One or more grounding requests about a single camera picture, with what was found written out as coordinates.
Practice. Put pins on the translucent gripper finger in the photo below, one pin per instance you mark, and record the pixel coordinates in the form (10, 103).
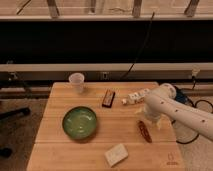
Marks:
(140, 111)
(158, 123)

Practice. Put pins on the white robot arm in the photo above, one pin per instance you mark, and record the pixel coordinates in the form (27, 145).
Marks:
(161, 100)

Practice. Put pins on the green ceramic bowl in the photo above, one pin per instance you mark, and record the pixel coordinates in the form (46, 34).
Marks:
(79, 123)

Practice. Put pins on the white power strip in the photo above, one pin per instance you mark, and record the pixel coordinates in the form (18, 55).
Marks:
(135, 97)

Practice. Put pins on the blue box on floor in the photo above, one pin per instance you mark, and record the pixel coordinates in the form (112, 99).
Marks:
(180, 96)

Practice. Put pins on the dark chocolate bar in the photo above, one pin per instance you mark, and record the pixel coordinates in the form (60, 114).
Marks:
(108, 98)

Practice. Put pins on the beige sponge block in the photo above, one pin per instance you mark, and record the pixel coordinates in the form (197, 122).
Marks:
(116, 154)

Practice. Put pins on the translucent plastic cup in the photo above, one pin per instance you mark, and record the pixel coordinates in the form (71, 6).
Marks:
(77, 82)

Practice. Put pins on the black office chair base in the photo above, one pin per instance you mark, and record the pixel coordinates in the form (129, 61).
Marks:
(14, 75)

